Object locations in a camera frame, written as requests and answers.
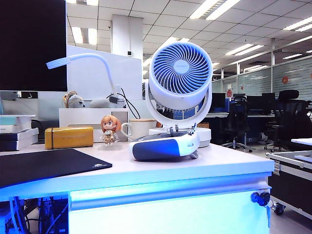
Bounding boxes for white partition panel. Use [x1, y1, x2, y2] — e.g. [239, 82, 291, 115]
[66, 44, 143, 100]

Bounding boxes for black office chair chrome base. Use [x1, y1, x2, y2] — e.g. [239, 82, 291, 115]
[220, 95, 255, 152]

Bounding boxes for white mug with wooden lid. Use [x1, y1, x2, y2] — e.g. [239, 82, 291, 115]
[121, 118, 157, 141]

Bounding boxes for blue under-desk cable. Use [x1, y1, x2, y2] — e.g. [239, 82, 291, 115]
[43, 201, 70, 234]

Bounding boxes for white navy stacked books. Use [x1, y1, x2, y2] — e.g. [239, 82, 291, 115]
[0, 127, 39, 152]

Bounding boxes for white desk organizer shelf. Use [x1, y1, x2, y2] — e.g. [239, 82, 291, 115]
[58, 108, 129, 141]

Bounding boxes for black mouse pad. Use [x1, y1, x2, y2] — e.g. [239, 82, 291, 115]
[0, 148, 113, 188]

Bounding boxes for white board edge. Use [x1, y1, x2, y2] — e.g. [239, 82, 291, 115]
[292, 137, 312, 146]

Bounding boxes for drawer lock with key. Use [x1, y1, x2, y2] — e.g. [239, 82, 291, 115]
[251, 191, 273, 220]

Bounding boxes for black flight case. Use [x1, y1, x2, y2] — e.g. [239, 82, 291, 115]
[265, 150, 312, 216]

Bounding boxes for white desk drawer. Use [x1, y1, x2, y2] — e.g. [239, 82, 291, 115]
[69, 172, 273, 234]

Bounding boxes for white navy remote controller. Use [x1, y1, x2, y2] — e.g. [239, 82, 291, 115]
[128, 123, 200, 161]

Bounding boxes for grey plush toy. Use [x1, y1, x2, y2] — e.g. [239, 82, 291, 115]
[89, 97, 114, 108]

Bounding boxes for grey flat panel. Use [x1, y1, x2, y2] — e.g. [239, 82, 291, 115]
[293, 154, 312, 163]

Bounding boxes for black computer monitor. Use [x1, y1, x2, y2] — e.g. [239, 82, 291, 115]
[0, 0, 68, 91]

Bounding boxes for white gooseneck desk lamp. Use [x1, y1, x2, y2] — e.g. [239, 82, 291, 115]
[45, 53, 121, 96]

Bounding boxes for yellow rectangular tin box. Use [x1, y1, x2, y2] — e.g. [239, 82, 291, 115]
[44, 126, 94, 150]

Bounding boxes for black power cable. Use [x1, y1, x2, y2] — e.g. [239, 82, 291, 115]
[106, 87, 141, 117]

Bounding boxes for black mesh office chair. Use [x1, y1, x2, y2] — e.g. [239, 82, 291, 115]
[264, 89, 312, 152]

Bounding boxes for orange-haired anime figurine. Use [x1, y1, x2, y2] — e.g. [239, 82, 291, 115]
[100, 115, 122, 147]

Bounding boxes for white teal box stack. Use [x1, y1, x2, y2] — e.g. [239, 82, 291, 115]
[0, 114, 37, 134]

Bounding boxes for white round desk fan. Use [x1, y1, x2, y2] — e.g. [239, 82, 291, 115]
[144, 40, 213, 148]

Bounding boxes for black background monitor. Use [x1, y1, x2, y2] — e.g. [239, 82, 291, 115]
[246, 92, 276, 115]
[212, 92, 226, 113]

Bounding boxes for beige white plush toy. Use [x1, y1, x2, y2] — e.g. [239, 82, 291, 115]
[62, 90, 86, 108]

